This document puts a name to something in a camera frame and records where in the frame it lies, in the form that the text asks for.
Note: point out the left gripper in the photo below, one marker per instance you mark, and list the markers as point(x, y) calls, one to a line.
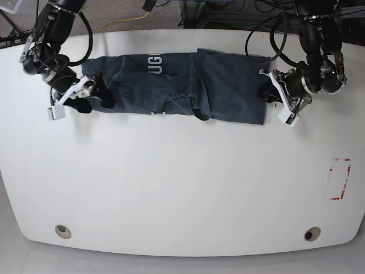
point(297, 85)

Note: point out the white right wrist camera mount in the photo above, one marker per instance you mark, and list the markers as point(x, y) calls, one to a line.
point(83, 89)

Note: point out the clear plastic storage box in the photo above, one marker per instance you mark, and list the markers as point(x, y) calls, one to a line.
point(10, 6)

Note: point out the black tripod stand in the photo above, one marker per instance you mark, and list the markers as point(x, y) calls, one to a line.
point(16, 36)

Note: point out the table cable grommet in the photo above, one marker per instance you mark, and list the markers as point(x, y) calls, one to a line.
point(63, 232)
point(312, 234)

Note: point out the left table cable grommet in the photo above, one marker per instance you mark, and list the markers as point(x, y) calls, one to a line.
point(63, 232)

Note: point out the black box under table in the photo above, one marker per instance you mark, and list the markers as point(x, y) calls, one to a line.
point(193, 23)

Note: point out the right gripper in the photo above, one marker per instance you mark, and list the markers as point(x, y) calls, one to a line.
point(62, 80)

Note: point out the dark blue T-shirt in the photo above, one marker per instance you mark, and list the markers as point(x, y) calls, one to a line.
point(206, 84)

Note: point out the right table cable grommet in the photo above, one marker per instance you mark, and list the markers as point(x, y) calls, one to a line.
point(312, 234)

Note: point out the red tape rectangle marking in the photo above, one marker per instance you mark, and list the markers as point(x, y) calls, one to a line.
point(338, 178)

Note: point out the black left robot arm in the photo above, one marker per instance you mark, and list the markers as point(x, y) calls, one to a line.
point(320, 39)

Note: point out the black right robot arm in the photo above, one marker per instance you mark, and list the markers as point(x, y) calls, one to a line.
point(41, 55)

